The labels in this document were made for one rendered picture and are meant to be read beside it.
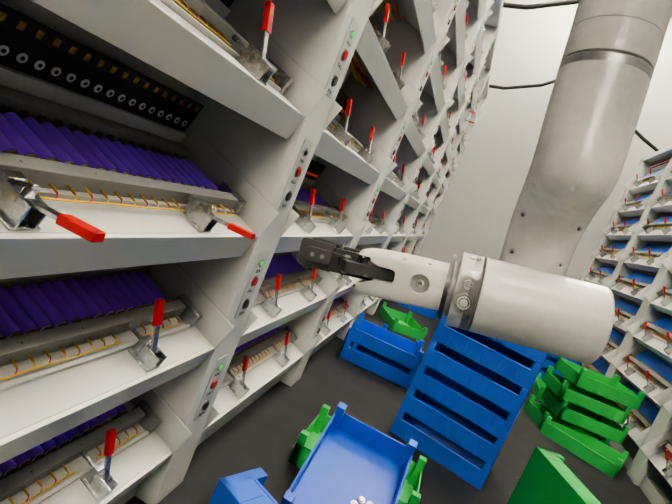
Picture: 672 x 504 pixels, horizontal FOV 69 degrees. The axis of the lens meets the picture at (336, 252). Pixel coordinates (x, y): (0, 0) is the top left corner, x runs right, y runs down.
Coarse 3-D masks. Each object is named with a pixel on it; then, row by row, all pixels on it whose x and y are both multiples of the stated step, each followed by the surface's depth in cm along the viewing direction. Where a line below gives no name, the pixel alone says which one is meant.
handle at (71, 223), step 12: (24, 192) 36; (36, 192) 37; (36, 204) 36; (48, 216) 36; (60, 216) 35; (72, 216) 36; (72, 228) 35; (84, 228) 35; (96, 228) 36; (96, 240) 35
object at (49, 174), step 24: (24, 168) 39; (48, 168) 42; (72, 168) 45; (72, 192) 44; (96, 192) 48; (120, 192) 51; (144, 192) 54; (168, 192) 58; (192, 192) 63; (216, 192) 71
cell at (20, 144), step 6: (0, 114) 44; (0, 120) 43; (6, 120) 44; (0, 126) 43; (6, 126) 43; (12, 126) 44; (6, 132) 43; (12, 132) 43; (12, 138) 42; (18, 138) 43; (12, 144) 42; (18, 144) 42; (24, 144) 43; (18, 150) 42; (24, 150) 42; (30, 150) 43
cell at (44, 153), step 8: (8, 112) 45; (8, 120) 45; (16, 120) 45; (16, 128) 45; (24, 128) 45; (24, 136) 44; (32, 136) 45; (32, 144) 44; (40, 144) 45; (40, 152) 44; (48, 152) 45
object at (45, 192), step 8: (40, 192) 41; (48, 192) 42; (64, 192) 44; (80, 192) 46; (88, 200) 47; (96, 200) 48; (104, 200) 49; (112, 200) 50; (120, 200) 51; (128, 200) 52; (136, 200) 54; (152, 200) 57; (176, 208) 61
